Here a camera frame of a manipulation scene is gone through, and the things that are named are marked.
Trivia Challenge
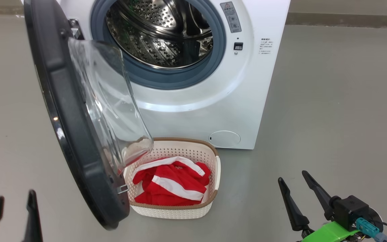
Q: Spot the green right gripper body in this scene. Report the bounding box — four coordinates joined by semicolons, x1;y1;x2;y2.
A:
296;221;361;242

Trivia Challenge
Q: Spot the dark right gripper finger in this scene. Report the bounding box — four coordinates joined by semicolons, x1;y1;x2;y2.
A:
278;177;310;232
302;170;340;220

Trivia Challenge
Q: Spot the black round glass washer door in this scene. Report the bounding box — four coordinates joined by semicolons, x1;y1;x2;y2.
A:
23;0;154;231

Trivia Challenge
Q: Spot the white perforated basket brown rim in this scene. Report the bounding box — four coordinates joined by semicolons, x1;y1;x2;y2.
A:
124;137;221;219

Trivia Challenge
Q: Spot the white front-load washing machine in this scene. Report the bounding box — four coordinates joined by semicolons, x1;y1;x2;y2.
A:
57;0;291;150

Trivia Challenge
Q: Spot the round white filter cover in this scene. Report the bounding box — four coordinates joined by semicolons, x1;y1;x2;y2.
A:
209;131;241;148

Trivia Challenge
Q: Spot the printed black text notice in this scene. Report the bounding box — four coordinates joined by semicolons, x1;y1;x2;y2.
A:
260;38;274;55

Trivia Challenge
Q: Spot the grey warning sticker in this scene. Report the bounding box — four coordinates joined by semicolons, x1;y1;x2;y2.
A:
220;2;242;33

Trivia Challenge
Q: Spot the teal right cable connector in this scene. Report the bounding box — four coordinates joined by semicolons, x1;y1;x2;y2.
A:
355;217;387;242

